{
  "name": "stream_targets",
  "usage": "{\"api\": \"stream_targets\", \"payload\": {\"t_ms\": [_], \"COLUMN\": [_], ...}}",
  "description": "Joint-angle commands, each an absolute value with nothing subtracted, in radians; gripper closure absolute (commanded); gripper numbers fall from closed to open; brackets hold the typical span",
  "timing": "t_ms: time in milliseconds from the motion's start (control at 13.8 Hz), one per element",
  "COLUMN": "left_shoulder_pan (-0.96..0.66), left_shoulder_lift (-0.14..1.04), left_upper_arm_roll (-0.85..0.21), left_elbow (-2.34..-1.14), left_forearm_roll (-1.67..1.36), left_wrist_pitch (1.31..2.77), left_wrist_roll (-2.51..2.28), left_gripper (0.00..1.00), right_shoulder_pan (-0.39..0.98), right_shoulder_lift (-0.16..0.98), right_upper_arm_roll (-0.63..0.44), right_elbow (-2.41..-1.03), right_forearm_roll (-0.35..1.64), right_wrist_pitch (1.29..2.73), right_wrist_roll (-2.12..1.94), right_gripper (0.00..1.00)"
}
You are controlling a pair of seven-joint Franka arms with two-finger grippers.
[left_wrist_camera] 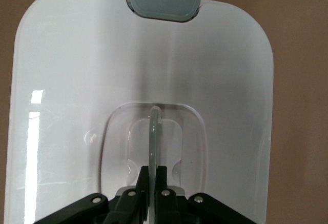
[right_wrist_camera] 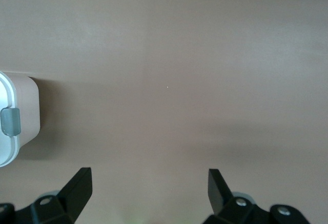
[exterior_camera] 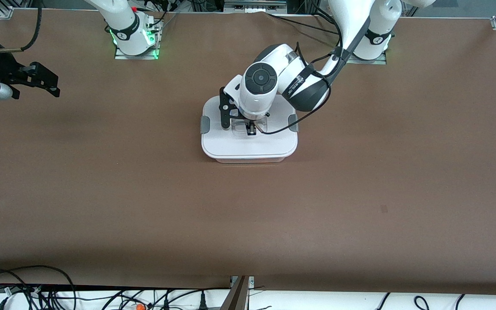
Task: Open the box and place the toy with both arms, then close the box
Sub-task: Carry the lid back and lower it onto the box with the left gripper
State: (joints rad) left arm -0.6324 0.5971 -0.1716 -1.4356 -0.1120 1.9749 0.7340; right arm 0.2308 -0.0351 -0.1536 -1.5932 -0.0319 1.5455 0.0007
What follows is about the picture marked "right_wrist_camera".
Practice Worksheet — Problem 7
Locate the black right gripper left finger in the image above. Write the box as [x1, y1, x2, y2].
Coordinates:
[0, 167, 93, 224]

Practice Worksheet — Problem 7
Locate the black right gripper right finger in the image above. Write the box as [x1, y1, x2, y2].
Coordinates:
[203, 168, 316, 224]

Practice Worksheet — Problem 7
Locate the white container lid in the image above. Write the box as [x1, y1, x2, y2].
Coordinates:
[0, 70, 22, 169]

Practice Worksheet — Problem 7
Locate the translucent plastic storage box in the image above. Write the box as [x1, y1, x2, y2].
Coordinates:
[5, 75, 41, 150]

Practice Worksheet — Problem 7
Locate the brown table cover sheet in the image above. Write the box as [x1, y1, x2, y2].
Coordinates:
[0, 0, 328, 224]

